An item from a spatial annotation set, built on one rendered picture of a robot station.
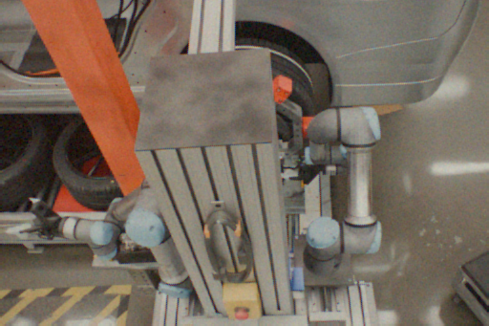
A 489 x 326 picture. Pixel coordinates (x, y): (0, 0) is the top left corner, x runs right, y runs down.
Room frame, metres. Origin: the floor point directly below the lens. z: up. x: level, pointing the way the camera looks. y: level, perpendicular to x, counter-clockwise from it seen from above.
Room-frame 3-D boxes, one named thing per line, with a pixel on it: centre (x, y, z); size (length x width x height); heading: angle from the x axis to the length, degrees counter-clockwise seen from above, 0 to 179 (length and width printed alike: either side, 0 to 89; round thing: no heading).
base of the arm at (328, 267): (0.93, -0.22, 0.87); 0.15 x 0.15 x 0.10
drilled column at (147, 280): (1.32, 0.65, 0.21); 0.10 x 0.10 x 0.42; 79
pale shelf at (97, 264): (1.31, 0.62, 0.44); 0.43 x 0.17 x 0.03; 79
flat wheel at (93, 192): (2.01, 0.77, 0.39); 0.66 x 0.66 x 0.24
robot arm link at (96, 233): (0.97, 0.56, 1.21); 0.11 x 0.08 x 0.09; 67
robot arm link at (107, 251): (0.99, 0.56, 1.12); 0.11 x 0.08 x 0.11; 157
